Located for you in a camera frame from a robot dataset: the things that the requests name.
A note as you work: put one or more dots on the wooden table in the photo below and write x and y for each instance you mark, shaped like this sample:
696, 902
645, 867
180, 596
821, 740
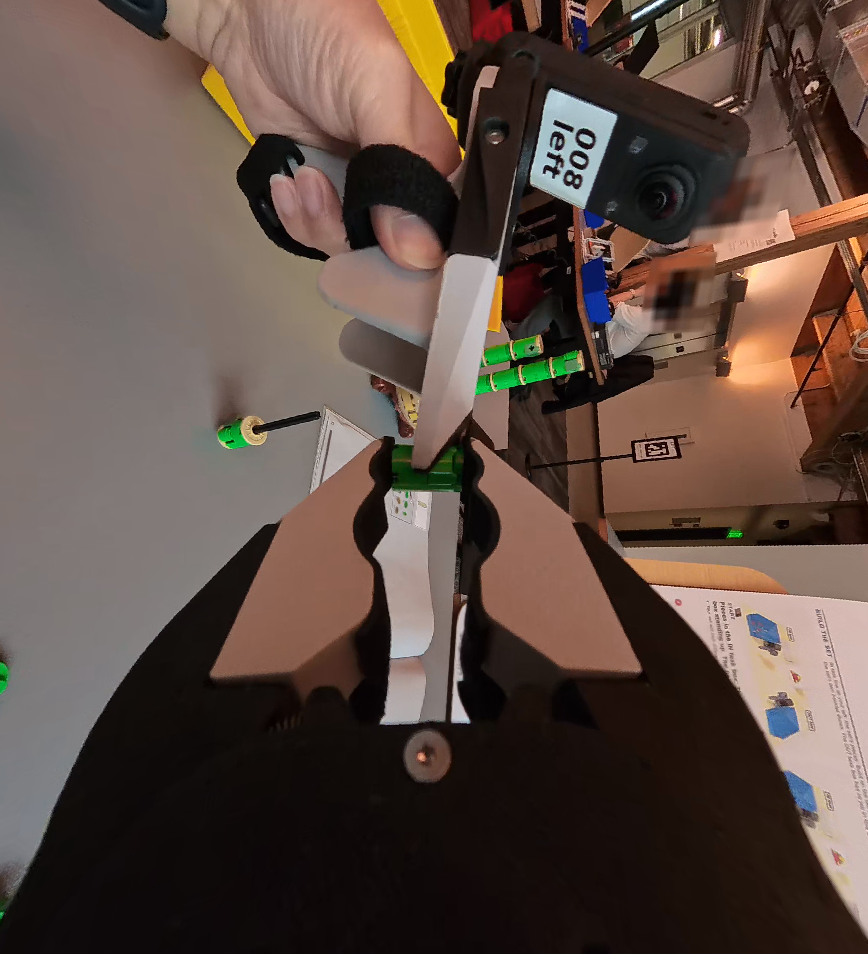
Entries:
589, 335

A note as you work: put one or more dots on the dark wristband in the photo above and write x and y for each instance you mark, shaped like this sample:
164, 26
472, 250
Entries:
139, 15

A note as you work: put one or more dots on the brown model pot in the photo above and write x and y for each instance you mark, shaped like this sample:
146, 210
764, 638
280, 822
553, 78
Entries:
400, 406

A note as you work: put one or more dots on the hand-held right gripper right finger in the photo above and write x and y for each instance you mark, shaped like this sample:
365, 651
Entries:
545, 596

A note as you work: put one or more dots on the green toy brick piece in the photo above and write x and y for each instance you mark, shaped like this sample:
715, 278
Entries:
426, 473

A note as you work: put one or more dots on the blue storage bin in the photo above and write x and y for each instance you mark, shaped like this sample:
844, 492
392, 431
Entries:
594, 294

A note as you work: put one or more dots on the green bamboo stalk model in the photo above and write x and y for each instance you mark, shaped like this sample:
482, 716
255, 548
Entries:
530, 371
516, 350

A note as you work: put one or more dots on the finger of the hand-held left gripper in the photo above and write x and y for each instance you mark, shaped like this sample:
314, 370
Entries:
456, 358

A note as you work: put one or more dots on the open instruction booklet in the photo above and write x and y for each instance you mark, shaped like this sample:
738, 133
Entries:
404, 581

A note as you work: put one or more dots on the dark grey desk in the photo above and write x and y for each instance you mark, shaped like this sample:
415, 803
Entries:
106, 298

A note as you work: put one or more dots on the small marker tag on pole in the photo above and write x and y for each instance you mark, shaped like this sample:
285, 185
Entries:
656, 449

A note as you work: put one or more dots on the person's left hand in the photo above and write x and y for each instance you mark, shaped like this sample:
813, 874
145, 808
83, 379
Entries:
314, 67

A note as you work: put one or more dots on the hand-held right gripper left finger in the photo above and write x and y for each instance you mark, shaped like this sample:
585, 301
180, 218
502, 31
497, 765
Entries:
299, 596

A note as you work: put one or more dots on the green brick on black axle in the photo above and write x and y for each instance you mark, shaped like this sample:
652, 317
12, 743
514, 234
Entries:
240, 432

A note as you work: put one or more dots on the printed instruction sheet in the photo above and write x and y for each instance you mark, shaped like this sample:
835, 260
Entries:
814, 708

